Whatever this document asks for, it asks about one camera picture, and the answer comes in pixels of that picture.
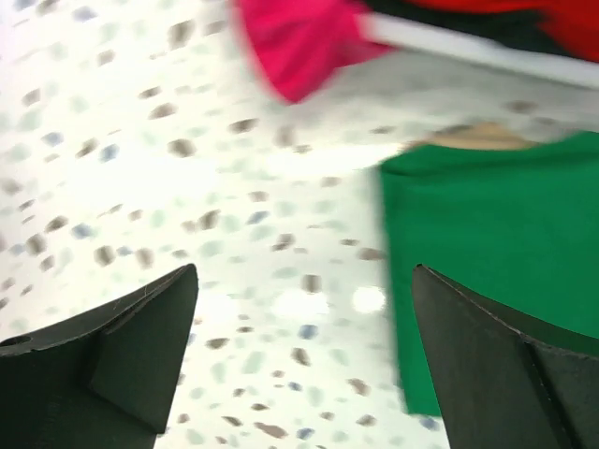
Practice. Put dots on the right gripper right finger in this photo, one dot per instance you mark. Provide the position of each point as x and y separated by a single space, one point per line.
504 379

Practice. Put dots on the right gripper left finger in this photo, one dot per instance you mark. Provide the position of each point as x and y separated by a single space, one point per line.
105 378

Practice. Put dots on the green t shirt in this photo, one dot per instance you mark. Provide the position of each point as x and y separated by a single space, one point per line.
519 227

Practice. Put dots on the folded beige t shirt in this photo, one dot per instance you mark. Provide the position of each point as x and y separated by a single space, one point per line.
477 136

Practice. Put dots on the black t shirt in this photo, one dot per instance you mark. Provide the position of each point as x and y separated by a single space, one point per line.
516 25

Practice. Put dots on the white plastic laundry basket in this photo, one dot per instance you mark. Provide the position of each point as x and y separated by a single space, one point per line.
398 32

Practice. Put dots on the red t shirt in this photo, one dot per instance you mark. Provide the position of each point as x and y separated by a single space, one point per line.
572 23

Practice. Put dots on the pink t shirt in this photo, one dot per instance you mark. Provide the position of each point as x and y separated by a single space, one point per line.
299 45

